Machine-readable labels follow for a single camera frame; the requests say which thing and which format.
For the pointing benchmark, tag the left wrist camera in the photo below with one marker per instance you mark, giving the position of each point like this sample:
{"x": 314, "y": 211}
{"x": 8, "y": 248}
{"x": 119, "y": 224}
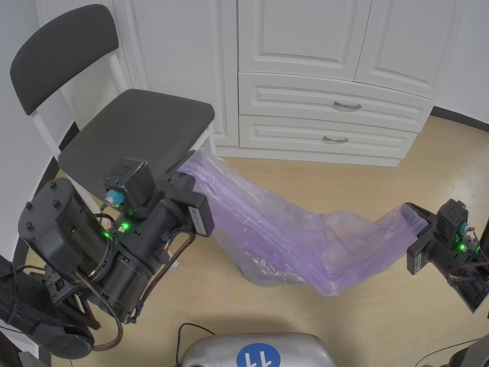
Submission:
{"x": 133, "y": 182}

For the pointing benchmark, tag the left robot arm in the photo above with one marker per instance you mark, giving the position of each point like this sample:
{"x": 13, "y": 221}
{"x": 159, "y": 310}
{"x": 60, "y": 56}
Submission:
{"x": 57, "y": 220}

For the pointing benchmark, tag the white wardrobe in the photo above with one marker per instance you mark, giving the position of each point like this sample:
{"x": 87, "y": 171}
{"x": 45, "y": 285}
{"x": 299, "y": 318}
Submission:
{"x": 305, "y": 33}

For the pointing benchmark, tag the white chair grey seat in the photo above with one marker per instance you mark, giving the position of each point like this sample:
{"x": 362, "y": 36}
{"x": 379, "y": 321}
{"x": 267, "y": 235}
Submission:
{"x": 145, "y": 128}

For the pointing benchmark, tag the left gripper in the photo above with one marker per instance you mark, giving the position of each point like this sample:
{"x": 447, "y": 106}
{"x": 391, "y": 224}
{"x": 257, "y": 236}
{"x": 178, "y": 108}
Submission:
{"x": 172, "y": 220}

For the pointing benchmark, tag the grey trash bin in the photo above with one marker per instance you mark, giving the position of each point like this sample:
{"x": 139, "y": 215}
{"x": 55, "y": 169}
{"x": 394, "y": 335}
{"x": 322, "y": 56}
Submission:
{"x": 263, "y": 277}

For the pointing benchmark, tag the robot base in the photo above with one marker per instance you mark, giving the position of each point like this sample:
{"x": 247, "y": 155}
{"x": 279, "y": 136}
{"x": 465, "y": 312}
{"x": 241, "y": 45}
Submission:
{"x": 267, "y": 342}

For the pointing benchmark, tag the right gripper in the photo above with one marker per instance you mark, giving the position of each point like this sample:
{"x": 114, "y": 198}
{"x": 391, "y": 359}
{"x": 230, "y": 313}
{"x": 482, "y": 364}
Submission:
{"x": 428, "y": 249}

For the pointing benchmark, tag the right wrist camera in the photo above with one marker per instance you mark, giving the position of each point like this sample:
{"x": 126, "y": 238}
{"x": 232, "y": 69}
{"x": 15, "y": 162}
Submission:
{"x": 452, "y": 220}

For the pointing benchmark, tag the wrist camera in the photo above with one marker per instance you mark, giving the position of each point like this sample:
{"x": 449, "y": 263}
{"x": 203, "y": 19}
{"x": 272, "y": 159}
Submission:
{"x": 133, "y": 182}
{"x": 452, "y": 220}

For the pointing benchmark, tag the purple plastic bag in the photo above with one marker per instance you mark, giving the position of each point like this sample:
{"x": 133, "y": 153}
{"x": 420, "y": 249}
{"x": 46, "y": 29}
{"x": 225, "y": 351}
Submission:
{"x": 290, "y": 235}

